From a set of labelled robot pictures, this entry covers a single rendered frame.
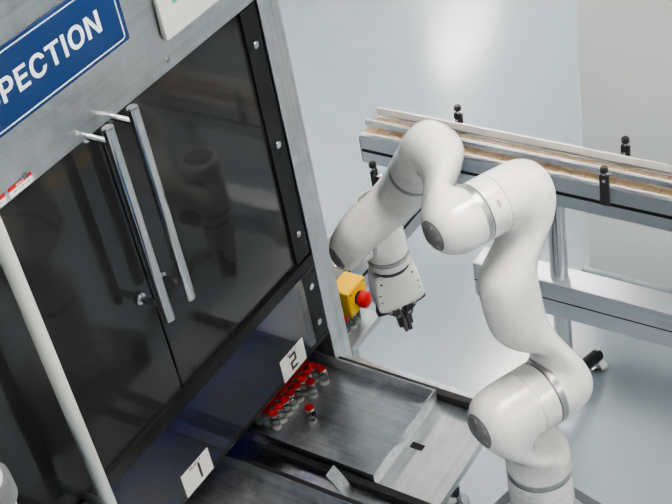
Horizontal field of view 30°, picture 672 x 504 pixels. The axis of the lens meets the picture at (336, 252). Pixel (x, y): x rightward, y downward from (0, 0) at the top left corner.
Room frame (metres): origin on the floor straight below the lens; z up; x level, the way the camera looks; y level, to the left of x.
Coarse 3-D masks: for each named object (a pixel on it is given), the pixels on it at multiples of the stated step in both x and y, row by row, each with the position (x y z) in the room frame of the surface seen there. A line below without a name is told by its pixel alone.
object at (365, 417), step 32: (320, 384) 2.03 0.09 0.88; (352, 384) 2.01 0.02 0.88; (384, 384) 1.98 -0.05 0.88; (416, 384) 1.93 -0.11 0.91; (320, 416) 1.93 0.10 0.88; (352, 416) 1.91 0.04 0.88; (384, 416) 1.89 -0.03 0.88; (416, 416) 1.84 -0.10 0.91; (288, 448) 1.84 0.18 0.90; (320, 448) 1.84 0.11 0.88; (352, 448) 1.82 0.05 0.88; (384, 448) 1.80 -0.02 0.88
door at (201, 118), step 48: (240, 48) 2.03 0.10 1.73; (144, 96) 1.83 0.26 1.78; (192, 96) 1.92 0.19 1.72; (240, 96) 2.01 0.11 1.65; (192, 144) 1.89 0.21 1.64; (240, 144) 1.99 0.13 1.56; (144, 192) 1.79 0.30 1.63; (192, 192) 1.87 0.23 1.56; (240, 192) 1.96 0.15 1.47; (192, 240) 1.84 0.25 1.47; (240, 240) 1.94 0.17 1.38; (288, 240) 2.04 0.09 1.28; (240, 288) 1.91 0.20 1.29; (192, 336) 1.79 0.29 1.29
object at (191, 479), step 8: (200, 456) 1.72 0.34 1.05; (208, 456) 1.74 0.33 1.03; (192, 464) 1.70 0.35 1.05; (200, 464) 1.72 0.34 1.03; (208, 464) 1.73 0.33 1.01; (192, 472) 1.70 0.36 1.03; (208, 472) 1.73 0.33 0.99; (184, 480) 1.68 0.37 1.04; (192, 480) 1.69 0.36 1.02; (200, 480) 1.71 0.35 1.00; (192, 488) 1.69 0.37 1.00
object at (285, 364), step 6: (300, 342) 2.00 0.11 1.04; (294, 348) 1.98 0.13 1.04; (300, 348) 1.99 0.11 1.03; (288, 354) 1.96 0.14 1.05; (300, 354) 1.99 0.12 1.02; (282, 360) 1.94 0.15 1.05; (288, 360) 1.96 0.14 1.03; (300, 360) 1.99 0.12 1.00; (282, 366) 1.94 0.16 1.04; (288, 366) 1.95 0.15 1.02; (282, 372) 1.94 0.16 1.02; (288, 372) 1.95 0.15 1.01; (288, 378) 1.95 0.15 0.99
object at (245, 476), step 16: (224, 464) 1.85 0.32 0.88; (240, 464) 1.81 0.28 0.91; (208, 480) 1.81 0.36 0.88; (224, 480) 1.80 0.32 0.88; (240, 480) 1.79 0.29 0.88; (256, 480) 1.78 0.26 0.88; (272, 480) 1.76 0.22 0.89; (288, 480) 1.74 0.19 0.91; (192, 496) 1.78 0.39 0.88; (208, 496) 1.77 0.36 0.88; (224, 496) 1.76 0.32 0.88; (240, 496) 1.75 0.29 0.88; (256, 496) 1.74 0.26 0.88; (272, 496) 1.73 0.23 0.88; (288, 496) 1.72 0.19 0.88; (304, 496) 1.72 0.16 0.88; (320, 496) 1.69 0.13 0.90
